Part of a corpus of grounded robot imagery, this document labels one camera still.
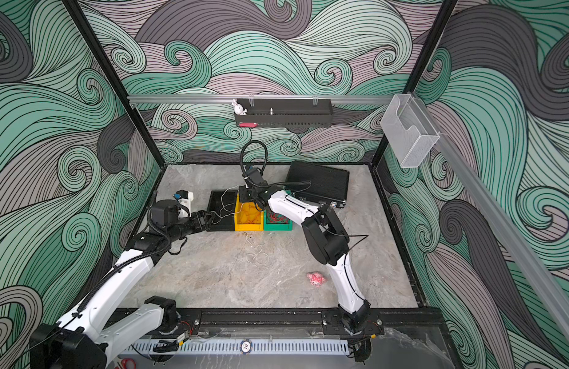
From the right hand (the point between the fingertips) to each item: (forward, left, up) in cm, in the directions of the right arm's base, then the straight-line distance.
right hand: (242, 190), depth 95 cm
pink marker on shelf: (+17, -3, +21) cm, 27 cm away
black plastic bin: (-12, +6, -6) cm, 15 cm away
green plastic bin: (-13, -14, -8) cm, 21 cm away
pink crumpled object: (-33, -29, -6) cm, 44 cm away
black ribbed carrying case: (+10, -35, -8) cm, 38 cm away
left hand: (-15, +9, +6) cm, 19 cm away
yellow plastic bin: (-13, -2, -8) cm, 16 cm away
